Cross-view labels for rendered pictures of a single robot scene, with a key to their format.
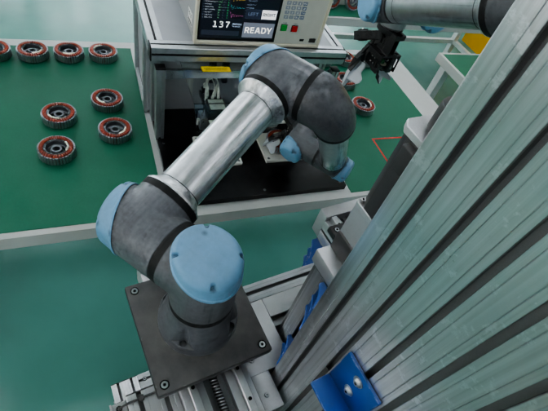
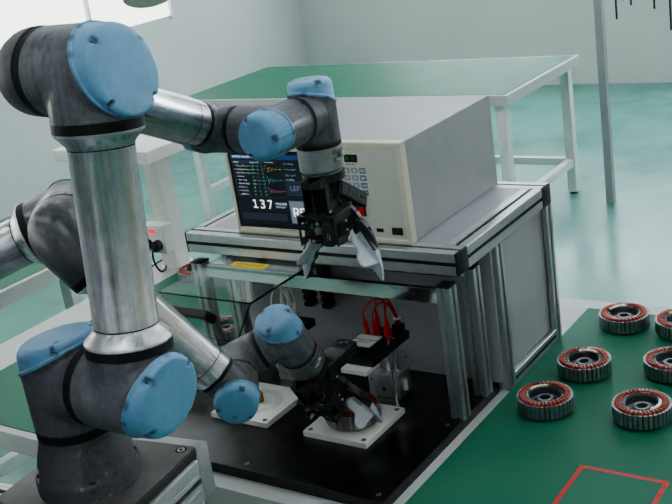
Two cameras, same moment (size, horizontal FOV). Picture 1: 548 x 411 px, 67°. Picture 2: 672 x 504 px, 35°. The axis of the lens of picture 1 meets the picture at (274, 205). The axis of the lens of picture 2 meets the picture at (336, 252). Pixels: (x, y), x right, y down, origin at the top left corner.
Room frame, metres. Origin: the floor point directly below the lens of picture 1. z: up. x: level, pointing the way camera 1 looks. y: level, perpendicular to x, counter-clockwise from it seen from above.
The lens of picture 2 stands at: (0.58, -1.72, 1.80)
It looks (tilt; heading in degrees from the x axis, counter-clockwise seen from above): 19 degrees down; 70
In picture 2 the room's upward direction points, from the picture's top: 9 degrees counter-clockwise
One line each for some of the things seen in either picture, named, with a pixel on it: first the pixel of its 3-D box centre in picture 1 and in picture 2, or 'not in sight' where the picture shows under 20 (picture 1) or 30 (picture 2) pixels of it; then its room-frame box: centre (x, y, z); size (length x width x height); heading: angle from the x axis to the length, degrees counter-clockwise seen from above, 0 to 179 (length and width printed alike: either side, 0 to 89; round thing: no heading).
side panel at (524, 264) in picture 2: not in sight; (524, 293); (1.66, 0.11, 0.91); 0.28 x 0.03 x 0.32; 33
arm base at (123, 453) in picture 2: not in sight; (83, 447); (0.67, -0.30, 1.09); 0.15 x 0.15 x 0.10
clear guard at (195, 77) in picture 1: (224, 89); (238, 290); (1.09, 0.27, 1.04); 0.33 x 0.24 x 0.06; 33
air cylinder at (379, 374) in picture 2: not in sight; (389, 380); (1.34, 0.14, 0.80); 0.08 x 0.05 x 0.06; 123
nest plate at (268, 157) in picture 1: (278, 146); (354, 421); (1.22, 0.06, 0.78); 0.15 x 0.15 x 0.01; 33
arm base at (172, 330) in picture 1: (200, 306); not in sight; (0.35, 0.07, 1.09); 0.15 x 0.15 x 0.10
